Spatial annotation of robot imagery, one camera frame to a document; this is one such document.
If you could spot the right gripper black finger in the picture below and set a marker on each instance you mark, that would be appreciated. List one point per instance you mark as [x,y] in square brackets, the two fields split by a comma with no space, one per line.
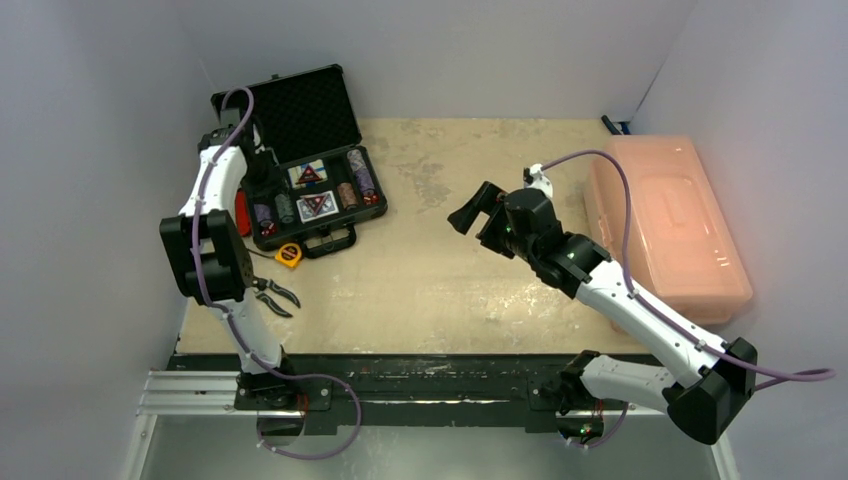
[463,219]
[488,196]

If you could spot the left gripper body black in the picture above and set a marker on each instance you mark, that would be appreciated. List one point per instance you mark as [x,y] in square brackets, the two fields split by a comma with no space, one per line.
[264,177]

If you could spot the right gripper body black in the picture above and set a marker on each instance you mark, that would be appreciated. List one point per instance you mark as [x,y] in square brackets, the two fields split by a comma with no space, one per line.
[490,221]

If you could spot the black poker set case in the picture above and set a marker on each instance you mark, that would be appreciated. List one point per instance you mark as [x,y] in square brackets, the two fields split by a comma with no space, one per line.
[304,117]

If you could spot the brown poker chip stack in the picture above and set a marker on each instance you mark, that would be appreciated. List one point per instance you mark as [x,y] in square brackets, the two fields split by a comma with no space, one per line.
[347,195]

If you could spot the blue orange chip stack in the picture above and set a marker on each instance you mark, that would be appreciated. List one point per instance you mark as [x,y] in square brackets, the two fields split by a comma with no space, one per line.
[356,160]

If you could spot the grey poker chip stack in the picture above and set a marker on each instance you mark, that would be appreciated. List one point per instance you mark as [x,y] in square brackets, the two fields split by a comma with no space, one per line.
[285,209]

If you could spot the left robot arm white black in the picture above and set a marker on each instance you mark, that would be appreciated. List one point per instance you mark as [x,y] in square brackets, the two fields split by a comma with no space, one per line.
[211,265]

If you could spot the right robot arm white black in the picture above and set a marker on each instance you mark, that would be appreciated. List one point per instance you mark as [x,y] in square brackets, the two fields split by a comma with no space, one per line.
[700,380]

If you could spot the pink chip stack in case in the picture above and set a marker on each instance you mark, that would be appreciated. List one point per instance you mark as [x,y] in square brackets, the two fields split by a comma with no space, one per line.
[264,215]

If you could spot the card deck upper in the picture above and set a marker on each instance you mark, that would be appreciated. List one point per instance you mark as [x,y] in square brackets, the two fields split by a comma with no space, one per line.
[307,174]

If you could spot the card deck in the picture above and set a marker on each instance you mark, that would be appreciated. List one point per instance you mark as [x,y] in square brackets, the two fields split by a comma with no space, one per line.
[307,174]
[312,207]

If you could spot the card deck lower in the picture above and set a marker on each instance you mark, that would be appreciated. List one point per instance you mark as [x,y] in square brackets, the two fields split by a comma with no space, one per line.
[312,207]

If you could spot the yellow tape measure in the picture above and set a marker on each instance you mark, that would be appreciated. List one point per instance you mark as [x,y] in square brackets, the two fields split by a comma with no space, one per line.
[289,255]

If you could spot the black pliers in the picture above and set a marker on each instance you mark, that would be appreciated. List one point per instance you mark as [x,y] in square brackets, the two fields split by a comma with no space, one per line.
[267,290]

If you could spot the pink translucent plastic storage box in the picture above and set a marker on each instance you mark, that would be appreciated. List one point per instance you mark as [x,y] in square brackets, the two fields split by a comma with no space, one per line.
[656,208]

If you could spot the red black handled tool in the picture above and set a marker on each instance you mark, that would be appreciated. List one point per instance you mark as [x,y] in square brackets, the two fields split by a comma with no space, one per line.
[243,218]

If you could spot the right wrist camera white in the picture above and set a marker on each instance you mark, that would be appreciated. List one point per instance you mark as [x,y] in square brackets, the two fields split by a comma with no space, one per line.
[535,177]

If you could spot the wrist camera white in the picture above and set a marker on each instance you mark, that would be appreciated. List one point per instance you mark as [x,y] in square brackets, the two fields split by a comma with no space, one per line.
[535,177]
[230,120]

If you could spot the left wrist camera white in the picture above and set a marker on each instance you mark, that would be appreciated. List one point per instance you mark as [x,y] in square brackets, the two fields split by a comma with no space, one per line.
[230,120]

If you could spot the blue clamp at wall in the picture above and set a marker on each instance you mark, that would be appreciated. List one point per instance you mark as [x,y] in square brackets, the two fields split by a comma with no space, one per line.
[615,128]

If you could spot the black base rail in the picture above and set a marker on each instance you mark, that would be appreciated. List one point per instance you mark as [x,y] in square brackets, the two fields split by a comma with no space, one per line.
[405,390]

